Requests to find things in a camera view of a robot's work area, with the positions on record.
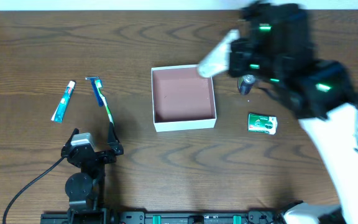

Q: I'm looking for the white cosmetic tube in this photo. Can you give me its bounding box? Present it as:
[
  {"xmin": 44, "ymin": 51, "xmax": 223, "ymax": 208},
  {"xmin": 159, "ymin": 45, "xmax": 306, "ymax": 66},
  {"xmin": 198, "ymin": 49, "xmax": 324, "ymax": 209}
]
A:
[{"xmin": 198, "ymin": 29, "xmax": 240, "ymax": 78}]

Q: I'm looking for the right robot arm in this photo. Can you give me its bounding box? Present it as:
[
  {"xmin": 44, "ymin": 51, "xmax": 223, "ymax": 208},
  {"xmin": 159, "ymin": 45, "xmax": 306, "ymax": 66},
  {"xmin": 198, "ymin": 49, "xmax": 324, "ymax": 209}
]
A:
[{"xmin": 229, "ymin": 1, "xmax": 358, "ymax": 223}]

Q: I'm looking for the green white toothbrush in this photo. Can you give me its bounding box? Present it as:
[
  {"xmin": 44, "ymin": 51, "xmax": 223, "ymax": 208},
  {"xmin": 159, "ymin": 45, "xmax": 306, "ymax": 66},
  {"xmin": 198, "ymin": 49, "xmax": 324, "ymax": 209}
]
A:
[{"xmin": 96, "ymin": 79, "xmax": 114, "ymax": 124}]

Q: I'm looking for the green soap packet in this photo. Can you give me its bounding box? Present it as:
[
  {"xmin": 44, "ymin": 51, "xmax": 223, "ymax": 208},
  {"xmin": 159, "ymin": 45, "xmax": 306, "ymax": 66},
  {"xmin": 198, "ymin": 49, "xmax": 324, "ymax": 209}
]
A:
[{"xmin": 247, "ymin": 113, "xmax": 278, "ymax": 135}]

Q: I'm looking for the white cardboard box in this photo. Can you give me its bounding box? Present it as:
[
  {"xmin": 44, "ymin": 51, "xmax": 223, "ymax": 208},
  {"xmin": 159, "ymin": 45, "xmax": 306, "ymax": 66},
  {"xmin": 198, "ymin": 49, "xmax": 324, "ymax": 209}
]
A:
[{"xmin": 150, "ymin": 65, "xmax": 217, "ymax": 132}]

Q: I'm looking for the green toothpaste tube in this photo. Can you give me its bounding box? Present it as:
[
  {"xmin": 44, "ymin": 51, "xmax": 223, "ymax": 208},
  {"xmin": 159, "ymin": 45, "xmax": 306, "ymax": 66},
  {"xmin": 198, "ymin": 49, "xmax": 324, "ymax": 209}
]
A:
[{"xmin": 51, "ymin": 81, "xmax": 76, "ymax": 123}]

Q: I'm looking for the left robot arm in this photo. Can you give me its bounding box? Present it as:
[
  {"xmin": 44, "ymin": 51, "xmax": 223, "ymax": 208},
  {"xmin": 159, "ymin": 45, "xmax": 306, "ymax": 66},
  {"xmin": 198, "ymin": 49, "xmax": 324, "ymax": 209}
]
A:
[{"xmin": 61, "ymin": 123, "xmax": 124, "ymax": 223}]

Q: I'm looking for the blue disposable razor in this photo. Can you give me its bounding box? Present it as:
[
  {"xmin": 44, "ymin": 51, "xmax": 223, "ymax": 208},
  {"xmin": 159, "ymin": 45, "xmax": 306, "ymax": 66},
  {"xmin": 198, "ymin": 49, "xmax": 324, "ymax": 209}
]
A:
[{"xmin": 85, "ymin": 77, "xmax": 104, "ymax": 106}]

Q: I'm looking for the clear spray bottle dark liquid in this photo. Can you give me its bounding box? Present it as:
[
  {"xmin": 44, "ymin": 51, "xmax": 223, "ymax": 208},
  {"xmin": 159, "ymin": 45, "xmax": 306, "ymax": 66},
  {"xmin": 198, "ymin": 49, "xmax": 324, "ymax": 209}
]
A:
[{"xmin": 237, "ymin": 75, "xmax": 256, "ymax": 95}]

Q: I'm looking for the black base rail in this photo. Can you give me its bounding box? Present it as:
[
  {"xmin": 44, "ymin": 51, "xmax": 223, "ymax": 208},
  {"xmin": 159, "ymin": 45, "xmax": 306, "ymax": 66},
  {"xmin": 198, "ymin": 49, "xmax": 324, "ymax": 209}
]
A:
[{"xmin": 40, "ymin": 210, "xmax": 284, "ymax": 224}]

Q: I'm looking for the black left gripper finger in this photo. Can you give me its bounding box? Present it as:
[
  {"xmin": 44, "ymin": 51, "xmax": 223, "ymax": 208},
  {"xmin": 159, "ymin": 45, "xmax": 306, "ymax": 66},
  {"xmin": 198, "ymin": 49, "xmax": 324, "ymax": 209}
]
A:
[
  {"xmin": 65, "ymin": 128, "xmax": 79, "ymax": 146},
  {"xmin": 108, "ymin": 122, "xmax": 124, "ymax": 155}
]

